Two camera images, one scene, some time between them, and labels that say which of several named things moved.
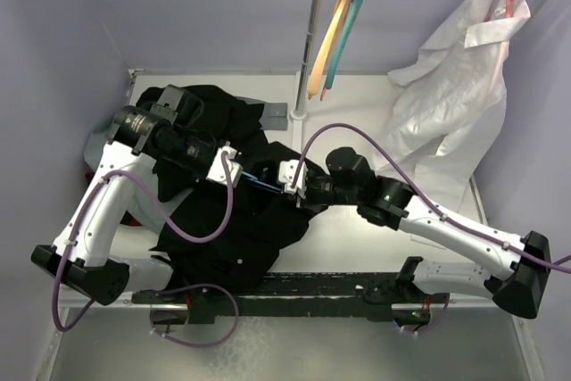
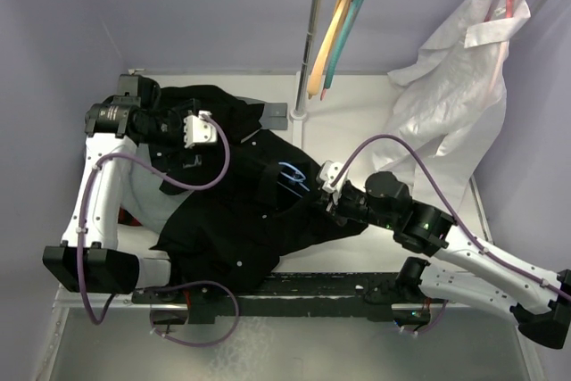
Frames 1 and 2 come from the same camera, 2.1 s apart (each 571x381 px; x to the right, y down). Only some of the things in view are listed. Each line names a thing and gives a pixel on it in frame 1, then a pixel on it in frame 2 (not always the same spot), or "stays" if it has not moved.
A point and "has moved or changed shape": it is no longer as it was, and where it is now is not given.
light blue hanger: x=254 y=179 has moved or changed shape
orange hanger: x=332 y=26 stays
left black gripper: x=214 y=145 → x=176 y=116
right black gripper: x=308 y=198 → x=334 y=208
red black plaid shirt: x=128 y=219 stays
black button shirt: x=228 y=236 has moved or changed shape
